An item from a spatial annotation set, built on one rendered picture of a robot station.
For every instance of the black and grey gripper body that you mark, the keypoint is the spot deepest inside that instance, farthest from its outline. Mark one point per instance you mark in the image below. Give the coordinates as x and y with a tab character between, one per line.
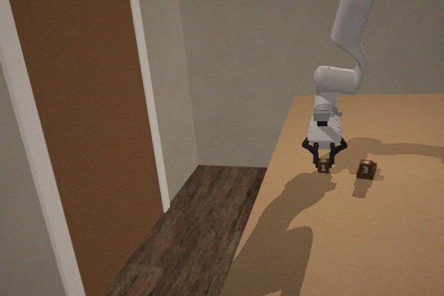
324	135

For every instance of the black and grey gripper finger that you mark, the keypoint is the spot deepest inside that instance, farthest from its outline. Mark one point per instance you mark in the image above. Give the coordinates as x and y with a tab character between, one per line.
312	149
335	150

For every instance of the brown wooden number cube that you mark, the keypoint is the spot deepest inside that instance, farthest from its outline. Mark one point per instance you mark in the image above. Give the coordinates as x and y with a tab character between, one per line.
366	166
323	165

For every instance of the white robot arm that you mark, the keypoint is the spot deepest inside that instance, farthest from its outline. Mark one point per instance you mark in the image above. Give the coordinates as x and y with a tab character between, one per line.
349	25

